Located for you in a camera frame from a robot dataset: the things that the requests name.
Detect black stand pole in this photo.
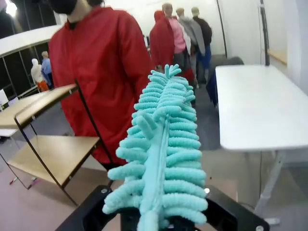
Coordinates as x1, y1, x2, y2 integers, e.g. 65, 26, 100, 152
259, 0, 270, 67

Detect mannequin in grey hoodie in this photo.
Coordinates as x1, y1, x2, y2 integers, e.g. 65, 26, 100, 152
177, 7, 205, 63

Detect teal chenille duster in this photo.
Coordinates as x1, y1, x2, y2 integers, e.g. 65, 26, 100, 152
102, 63, 209, 231

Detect large white rounded table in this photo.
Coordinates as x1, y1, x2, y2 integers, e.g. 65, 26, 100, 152
215, 64, 308, 226

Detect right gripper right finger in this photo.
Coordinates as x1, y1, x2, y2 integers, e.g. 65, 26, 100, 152
204, 185, 270, 231

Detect two-tier wood metal shelf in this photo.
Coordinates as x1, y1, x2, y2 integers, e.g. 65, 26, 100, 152
0, 78, 116, 207

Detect light wooden bench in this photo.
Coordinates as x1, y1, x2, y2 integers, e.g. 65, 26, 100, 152
267, 48, 288, 65

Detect mannequin red jacket pink shirt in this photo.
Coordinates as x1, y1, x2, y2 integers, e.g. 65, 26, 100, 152
148, 2, 188, 73

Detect mannequin in black top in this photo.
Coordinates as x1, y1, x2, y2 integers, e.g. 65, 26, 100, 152
191, 6, 213, 70

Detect mannequin white hoodie orange shorts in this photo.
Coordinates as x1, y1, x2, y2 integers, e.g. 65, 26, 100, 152
30, 57, 50, 92

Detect mannequin in blue shirt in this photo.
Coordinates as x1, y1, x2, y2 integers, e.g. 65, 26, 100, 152
40, 51, 54, 87

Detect person in red jacket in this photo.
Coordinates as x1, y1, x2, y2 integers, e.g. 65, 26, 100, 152
48, 0, 156, 169

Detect black chair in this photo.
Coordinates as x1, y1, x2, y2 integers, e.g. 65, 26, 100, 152
206, 54, 244, 108

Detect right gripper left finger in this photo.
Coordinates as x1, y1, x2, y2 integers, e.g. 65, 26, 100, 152
54, 184, 126, 231

